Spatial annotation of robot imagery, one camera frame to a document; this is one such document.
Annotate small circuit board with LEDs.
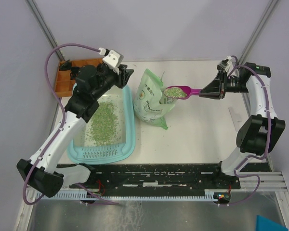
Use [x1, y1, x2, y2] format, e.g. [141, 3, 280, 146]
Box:
[217, 192, 231, 204]

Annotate teal plastic litter box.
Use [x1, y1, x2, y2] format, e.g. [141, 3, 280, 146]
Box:
[66, 86, 135, 165]

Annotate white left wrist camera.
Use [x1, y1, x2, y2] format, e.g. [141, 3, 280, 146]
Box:
[98, 48, 124, 74]

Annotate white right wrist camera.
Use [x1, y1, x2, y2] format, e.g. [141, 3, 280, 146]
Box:
[217, 55, 238, 74]

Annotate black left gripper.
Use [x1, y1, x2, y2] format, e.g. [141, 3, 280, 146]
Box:
[92, 64, 134, 100]

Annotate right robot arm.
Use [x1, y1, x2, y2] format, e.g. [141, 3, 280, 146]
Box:
[200, 56, 286, 188]

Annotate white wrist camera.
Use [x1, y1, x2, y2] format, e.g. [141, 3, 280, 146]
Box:
[98, 48, 124, 74]
[217, 55, 238, 74]

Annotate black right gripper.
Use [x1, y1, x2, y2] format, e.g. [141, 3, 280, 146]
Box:
[199, 70, 249, 100]

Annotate green litter pellets pile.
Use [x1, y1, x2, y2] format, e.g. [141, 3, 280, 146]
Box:
[84, 100, 125, 147]

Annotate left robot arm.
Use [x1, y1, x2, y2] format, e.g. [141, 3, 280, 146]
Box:
[16, 63, 134, 197]

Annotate black mounting base plate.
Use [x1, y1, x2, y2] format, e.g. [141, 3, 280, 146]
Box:
[83, 164, 240, 197]

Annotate light blue cable duct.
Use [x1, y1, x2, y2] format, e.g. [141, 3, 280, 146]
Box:
[53, 188, 219, 201]

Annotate green cat litter bag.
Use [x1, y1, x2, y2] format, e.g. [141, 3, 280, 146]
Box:
[133, 69, 177, 130]

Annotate blue foam pad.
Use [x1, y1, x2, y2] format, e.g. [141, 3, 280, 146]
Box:
[255, 215, 288, 231]

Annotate white plastic bag clip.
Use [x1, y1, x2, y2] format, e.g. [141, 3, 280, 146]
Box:
[228, 107, 242, 132]

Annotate orange wooden compartment tray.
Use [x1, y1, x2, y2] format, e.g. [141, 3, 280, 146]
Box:
[53, 58, 102, 98]

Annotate black ring part in tray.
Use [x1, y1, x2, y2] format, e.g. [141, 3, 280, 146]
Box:
[70, 66, 80, 80]

